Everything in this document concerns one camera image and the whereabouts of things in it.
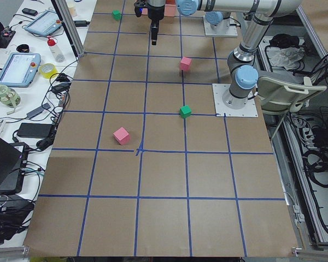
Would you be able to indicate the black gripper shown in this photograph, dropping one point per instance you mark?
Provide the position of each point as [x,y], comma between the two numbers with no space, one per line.
[156,13]

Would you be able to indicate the green cube upper right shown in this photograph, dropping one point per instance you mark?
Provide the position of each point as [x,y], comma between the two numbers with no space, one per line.
[117,15]

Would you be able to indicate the green cube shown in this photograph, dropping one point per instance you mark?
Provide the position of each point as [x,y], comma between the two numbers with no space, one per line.
[185,111]
[117,15]

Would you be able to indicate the pink cube bottom centre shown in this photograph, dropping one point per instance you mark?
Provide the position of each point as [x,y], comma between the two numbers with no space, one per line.
[185,64]

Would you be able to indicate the pink cube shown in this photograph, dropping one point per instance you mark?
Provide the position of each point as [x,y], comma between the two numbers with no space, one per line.
[122,136]
[185,64]

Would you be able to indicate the green cube bottom left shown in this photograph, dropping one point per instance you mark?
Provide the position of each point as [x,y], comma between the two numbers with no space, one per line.
[185,111]

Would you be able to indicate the clear squeeze bottle red cap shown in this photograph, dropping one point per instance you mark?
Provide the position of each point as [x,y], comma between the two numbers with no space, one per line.
[55,50]

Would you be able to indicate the far teach pendant tablet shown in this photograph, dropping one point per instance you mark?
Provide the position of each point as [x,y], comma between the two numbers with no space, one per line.
[45,24]

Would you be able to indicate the teach pendant tablet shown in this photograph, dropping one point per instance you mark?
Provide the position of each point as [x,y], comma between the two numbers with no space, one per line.
[45,24]
[20,69]

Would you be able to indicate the pink cube upper left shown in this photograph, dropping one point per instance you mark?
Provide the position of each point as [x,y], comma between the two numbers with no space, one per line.
[122,136]

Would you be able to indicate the yellow tape roll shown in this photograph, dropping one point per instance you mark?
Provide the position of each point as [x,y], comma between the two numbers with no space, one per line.
[48,71]

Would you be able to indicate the white office chair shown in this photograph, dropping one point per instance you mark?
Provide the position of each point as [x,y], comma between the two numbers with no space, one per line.
[280,94]

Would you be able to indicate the near teach pendant tablet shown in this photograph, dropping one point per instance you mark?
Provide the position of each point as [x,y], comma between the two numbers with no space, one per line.
[20,69]

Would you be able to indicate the black power adapter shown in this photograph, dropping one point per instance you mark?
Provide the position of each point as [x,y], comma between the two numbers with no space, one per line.
[34,130]

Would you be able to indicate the green water bottle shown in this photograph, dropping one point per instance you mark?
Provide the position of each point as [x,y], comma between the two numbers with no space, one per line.
[9,97]

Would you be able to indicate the black laptop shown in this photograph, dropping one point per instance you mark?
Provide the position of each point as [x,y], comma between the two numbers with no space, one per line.
[13,160]

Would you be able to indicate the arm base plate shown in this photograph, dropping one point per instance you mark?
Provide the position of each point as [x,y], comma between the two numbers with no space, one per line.
[226,105]
[229,33]

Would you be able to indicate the aluminium frame post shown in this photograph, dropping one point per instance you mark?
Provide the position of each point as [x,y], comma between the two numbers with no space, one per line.
[61,8]

